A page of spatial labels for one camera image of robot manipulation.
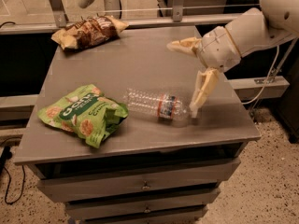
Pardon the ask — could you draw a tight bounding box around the grey metal railing frame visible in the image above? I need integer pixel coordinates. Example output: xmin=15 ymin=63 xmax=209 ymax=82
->
xmin=0 ymin=0 xmax=299 ymax=35

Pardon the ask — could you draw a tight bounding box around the grey drawer cabinet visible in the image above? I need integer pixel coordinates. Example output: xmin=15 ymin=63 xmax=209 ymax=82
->
xmin=14 ymin=27 xmax=260 ymax=224

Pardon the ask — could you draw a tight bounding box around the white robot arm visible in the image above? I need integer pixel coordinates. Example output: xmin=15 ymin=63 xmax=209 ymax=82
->
xmin=167 ymin=0 xmax=299 ymax=117

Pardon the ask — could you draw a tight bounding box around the green rice chip bag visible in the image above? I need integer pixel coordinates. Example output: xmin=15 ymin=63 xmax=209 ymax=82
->
xmin=38 ymin=84 xmax=128 ymax=148

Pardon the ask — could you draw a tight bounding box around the white cable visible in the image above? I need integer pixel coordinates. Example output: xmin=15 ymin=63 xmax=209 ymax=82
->
xmin=241 ymin=45 xmax=280 ymax=106

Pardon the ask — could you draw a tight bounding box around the brown chip bag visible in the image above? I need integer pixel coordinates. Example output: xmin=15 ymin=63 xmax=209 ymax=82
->
xmin=51 ymin=16 xmax=129 ymax=49

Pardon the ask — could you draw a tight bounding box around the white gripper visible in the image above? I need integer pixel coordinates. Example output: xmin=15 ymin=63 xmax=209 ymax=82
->
xmin=166 ymin=26 xmax=241 ymax=112

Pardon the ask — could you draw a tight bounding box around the black floor cable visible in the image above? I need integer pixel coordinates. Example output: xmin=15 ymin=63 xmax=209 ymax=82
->
xmin=0 ymin=137 xmax=26 ymax=205

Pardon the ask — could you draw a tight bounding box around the clear plastic water bottle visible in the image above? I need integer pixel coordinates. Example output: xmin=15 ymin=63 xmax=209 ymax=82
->
xmin=124 ymin=89 xmax=192 ymax=121

